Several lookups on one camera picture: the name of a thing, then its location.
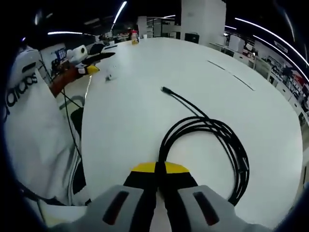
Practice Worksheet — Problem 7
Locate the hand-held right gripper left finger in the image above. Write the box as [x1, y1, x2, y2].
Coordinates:
[52, 161, 161, 232]

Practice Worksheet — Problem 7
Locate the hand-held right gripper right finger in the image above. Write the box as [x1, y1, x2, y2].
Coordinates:
[156, 161, 271, 232]

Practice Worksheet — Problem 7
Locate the white charger adapter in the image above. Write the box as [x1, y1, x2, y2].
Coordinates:
[104, 65, 119, 82]

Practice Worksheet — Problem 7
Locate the black Type-C cable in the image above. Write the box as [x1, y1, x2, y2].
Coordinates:
[156, 86, 250, 206]

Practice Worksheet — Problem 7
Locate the black box on desk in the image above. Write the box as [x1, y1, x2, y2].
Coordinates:
[184, 33, 200, 44]

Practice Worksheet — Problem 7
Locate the yellow bottle with red cap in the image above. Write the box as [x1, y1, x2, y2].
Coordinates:
[130, 29, 140, 45]

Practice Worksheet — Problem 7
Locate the person in white adidas shirt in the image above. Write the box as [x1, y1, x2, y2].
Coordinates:
[3, 49, 85, 206]

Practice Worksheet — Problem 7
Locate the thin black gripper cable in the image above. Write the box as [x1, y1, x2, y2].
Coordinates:
[39, 52, 85, 174]

